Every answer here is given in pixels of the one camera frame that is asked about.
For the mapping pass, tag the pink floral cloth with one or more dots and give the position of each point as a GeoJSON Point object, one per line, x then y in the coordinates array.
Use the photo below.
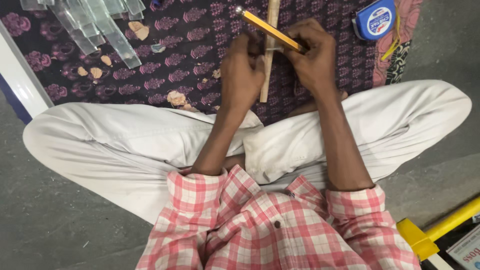
{"type": "Point", "coordinates": [393, 63]}

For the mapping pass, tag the person's right hand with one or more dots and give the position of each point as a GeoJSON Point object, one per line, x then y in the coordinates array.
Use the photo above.
{"type": "Point", "coordinates": [317, 60]}

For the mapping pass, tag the small clear glass piece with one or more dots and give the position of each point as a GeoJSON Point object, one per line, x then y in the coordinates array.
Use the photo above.
{"type": "Point", "coordinates": [275, 49]}

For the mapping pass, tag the white trousers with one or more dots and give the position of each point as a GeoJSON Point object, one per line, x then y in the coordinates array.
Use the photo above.
{"type": "Point", "coordinates": [123, 146]}

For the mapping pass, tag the pink checked shirt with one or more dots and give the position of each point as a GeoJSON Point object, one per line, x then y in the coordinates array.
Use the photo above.
{"type": "Point", "coordinates": [262, 228]}

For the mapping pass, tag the yellow glass cutter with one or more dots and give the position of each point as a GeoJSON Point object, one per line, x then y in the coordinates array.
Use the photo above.
{"type": "Point", "coordinates": [268, 30]}

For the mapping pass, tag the blue tape measure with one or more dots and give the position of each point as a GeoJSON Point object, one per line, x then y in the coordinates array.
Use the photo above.
{"type": "Point", "coordinates": [375, 18]}

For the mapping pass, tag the pile of clear glass strips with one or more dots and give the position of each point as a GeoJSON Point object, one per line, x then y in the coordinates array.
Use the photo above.
{"type": "Point", "coordinates": [93, 26]}

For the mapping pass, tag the person's left hand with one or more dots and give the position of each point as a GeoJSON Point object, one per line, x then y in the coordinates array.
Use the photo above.
{"type": "Point", "coordinates": [240, 75]}

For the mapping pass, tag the dark purple patterned cloth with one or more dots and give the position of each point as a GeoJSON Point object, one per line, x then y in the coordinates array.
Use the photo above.
{"type": "Point", "coordinates": [180, 56]}

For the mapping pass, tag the printed carton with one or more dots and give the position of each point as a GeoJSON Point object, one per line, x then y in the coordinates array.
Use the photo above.
{"type": "Point", "coordinates": [468, 251]}

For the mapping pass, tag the person's left fingers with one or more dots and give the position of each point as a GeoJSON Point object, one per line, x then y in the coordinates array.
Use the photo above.
{"type": "Point", "coordinates": [252, 43]}

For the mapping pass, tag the wooden stick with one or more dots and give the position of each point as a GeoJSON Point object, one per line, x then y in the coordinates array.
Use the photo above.
{"type": "Point", "coordinates": [270, 11]}

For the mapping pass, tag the scattered tan chips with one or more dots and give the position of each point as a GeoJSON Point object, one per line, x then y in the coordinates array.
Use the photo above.
{"type": "Point", "coordinates": [176, 98]}

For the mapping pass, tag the person's right fingers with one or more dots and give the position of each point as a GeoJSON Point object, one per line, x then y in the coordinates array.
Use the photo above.
{"type": "Point", "coordinates": [300, 33]}

